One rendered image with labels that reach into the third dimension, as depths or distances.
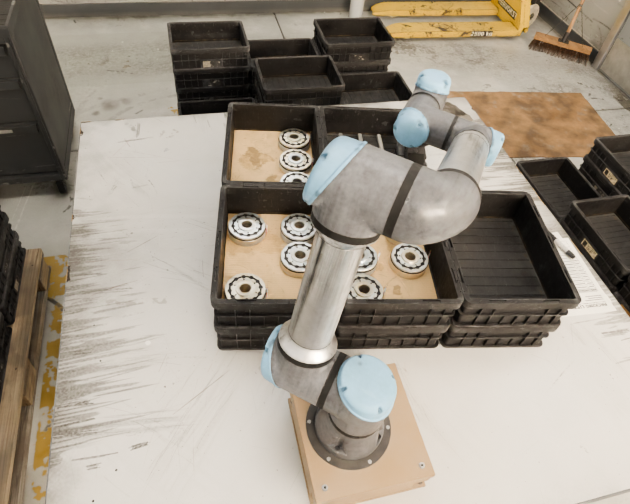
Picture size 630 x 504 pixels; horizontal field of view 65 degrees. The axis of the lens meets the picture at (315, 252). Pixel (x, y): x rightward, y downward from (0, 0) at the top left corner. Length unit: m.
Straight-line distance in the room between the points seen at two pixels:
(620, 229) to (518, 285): 1.18
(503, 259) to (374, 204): 0.86
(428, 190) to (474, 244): 0.83
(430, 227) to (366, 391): 0.37
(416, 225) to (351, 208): 0.09
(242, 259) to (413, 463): 0.65
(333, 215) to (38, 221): 2.21
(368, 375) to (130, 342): 0.68
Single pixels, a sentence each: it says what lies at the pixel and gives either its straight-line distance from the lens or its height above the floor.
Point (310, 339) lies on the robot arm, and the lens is 0.90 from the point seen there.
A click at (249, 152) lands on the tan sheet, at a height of 0.83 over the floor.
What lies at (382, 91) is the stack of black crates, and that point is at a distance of 2.93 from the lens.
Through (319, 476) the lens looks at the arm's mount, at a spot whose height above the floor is 0.80.
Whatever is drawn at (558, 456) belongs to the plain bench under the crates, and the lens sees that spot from 1.41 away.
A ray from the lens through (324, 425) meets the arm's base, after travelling 1.09.
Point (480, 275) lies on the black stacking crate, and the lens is 1.44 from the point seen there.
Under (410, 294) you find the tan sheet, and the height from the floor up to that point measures 0.83.
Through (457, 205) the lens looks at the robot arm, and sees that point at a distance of 0.71.
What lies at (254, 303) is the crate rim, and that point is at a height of 0.93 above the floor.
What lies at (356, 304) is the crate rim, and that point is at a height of 0.93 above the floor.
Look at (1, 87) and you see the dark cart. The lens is 2.50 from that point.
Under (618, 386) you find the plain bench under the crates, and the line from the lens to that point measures 1.59.
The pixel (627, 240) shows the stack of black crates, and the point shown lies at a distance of 2.55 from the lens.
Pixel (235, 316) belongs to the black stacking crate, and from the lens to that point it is 1.19.
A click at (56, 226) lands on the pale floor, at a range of 2.73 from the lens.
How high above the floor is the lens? 1.87
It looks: 50 degrees down
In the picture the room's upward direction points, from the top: 8 degrees clockwise
